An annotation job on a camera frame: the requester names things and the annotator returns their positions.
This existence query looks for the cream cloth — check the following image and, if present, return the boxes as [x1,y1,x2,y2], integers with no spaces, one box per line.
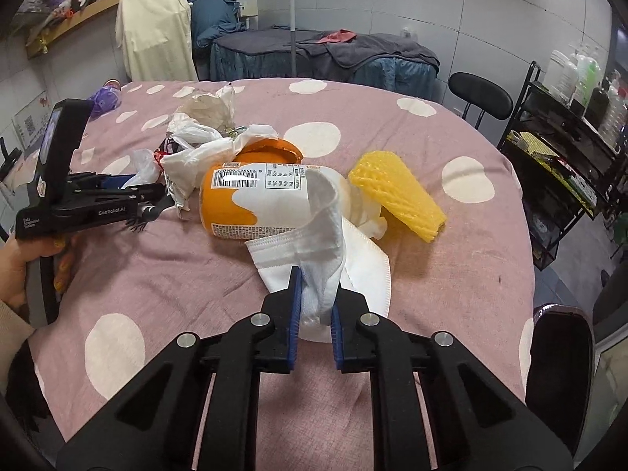
[115,0,199,83]

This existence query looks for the orange bottle with white label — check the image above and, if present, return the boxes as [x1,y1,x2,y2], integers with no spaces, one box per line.
[199,161,383,242]

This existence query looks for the red and black wrapper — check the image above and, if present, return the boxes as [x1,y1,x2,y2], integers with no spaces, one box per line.
[156,136,183,159]

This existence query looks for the pile of blue bedding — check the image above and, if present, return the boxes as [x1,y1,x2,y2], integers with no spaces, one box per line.
[184,0,252,51]

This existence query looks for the black chair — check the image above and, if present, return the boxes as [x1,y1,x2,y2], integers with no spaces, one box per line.
[449,72,513,131]

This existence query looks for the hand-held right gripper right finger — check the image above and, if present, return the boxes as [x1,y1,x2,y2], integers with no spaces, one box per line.
[331,287,575,471]

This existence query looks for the wooden wall shelf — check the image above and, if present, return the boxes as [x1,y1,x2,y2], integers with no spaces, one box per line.
[20,0,207,58]

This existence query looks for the grey blanket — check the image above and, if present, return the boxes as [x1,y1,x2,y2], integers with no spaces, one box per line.
[294,29,441,70]

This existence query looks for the black metal rack cart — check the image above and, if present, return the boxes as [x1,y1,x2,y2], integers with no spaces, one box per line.
[495,61,628,272]

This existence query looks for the grey blue jacket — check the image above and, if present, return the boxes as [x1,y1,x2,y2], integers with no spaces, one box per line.
[208,29,441,102]

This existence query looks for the white plastic bag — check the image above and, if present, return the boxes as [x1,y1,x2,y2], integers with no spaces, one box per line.
[167,113,236,152]

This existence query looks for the green bottle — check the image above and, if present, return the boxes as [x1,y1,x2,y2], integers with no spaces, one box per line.
[571,54,602,107]

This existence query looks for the floor lamp pole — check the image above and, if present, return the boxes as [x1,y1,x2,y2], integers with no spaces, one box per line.
[288,0,323,79]

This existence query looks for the red cloth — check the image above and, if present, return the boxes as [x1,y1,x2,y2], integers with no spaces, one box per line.
[316,29,357,46]

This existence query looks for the crumpled white plastic bags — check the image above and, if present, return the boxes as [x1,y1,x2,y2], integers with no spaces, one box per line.
[161,125,281,192]

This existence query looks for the white wall poster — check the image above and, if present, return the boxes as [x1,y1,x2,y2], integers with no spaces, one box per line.
[12,91,53,149]

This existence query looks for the pink polka dot blanket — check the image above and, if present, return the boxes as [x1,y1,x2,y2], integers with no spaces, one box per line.
[27,78,538,471]

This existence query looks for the person's left hand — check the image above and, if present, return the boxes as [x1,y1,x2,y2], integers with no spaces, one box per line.
[0,234,77,311]

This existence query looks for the purple plastic item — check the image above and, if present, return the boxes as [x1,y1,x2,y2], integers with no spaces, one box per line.
[88,83,122,119]

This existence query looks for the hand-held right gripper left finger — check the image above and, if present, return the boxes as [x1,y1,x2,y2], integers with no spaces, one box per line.
[56,266,302,471]

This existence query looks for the white face mask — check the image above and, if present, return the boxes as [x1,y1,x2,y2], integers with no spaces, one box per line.
[244,172,392,344]

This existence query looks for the small clear plastic bag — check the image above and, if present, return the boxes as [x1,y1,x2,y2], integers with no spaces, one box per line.
[120,148,164,190]

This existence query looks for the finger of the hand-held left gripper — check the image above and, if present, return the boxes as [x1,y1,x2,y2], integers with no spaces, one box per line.
[118,184,170,221]
[66,172,141,192]

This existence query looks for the yellow foam fruit net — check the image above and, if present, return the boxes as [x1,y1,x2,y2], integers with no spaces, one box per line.
[348,151,447,243]

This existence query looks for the dark brown bottle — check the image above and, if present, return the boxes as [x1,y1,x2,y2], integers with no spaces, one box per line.
[586,86,610,119]

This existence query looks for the clear plastic bottle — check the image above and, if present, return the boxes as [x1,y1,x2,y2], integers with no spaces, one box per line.
[601,83,628,144]

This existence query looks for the person's left forearm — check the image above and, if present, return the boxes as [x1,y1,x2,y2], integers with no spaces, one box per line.
[0,299,37,396]

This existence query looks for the dark brown trash bin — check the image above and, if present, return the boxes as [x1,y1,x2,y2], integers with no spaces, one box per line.
[525,304,597,433]

